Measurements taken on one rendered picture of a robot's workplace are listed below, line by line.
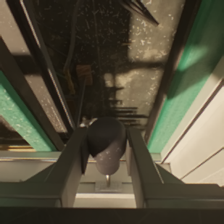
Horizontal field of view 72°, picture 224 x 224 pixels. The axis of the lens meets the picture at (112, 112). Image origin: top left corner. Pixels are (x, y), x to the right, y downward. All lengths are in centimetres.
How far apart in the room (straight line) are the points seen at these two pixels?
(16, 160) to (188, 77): 33
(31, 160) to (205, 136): 30
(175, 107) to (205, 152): 7
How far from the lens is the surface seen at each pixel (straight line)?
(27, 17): 51
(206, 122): 22
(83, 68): 120
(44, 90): 61
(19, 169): 37
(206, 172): 23
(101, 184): 31
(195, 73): 17
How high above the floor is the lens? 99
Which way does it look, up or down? 37 degrees down
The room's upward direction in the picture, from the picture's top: 179 degrees counter-clockwise
